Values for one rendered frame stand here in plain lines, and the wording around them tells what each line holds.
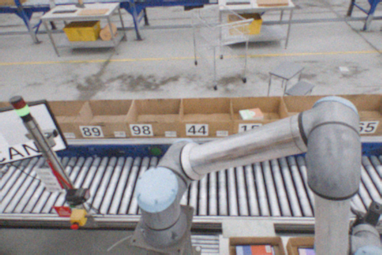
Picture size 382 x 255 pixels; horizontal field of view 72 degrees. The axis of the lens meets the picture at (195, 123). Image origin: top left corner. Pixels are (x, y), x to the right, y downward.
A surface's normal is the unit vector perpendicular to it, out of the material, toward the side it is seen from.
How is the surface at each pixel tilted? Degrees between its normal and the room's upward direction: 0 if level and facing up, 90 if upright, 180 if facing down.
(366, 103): 89
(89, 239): 0
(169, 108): 90
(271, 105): 90
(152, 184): 4
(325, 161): 56
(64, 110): 89
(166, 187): 4
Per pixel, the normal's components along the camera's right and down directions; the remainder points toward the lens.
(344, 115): 0.11, -0.73
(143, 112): -0.04, 0.64
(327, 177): -0.54, 0.15
